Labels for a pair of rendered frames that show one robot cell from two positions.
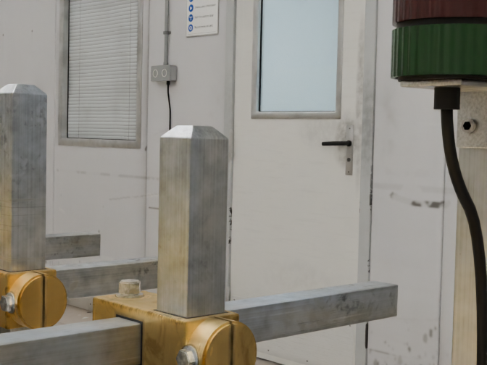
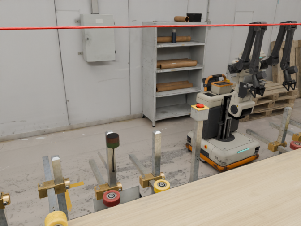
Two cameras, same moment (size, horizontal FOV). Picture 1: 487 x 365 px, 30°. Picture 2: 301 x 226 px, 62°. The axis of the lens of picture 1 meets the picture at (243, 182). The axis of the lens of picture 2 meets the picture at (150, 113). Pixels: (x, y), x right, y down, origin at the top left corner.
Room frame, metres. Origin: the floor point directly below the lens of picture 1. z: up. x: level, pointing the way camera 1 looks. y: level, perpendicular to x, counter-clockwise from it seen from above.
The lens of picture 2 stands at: (-0.03, 0.83, 1.70)
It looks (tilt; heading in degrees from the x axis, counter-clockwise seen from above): 22 degrees down; 287
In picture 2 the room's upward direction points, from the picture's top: 1 degrees clockwise
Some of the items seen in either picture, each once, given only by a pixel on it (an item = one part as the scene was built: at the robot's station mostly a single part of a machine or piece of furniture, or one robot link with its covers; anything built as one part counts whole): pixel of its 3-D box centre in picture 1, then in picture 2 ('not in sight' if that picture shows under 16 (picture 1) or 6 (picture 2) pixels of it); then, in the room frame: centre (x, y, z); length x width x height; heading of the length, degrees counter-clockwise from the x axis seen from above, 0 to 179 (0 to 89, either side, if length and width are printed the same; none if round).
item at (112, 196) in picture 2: not in sight; (112, 204); (0.41, -0.02, 0.85); 0.08 x 0.08 x 0.11
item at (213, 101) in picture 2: not in sight; (220, 110); (-0.02, -2.15, 0.59); 0.55 x 0.34 x 0.83; 46
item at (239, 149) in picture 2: not in sight; (221, 145); (-0.08, -2.08, 0.16); 0.67 x 0.64 x 0.25; 137
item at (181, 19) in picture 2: not in sight; (181, 19); (0.70, -3.17, 1.59); 0.30 x 0.08 x 0.08; 132
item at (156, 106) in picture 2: not in sight; (173, 73); (0.78, -3.09, 0.78); 0.90 x 0.45 x 1.55; 42
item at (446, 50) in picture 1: (456, 55); (113, 142); (0.43, -0.10, 1.14); 0.06 x 0.06 x 0.02
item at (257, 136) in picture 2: not in sight; (269, 142); (-0.40, -0.99, 0.81); 0.43 x 0.03 x 0.04; 132
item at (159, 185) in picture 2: not in sight; (161, 193); (0.21, -0.17, 0.85); 0.08 x 0.08 x 0.11
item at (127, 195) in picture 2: not in sight; (117, 198); (0.45, -0.17, 0.75); 0.26 x 0.01 x 0.10; 42
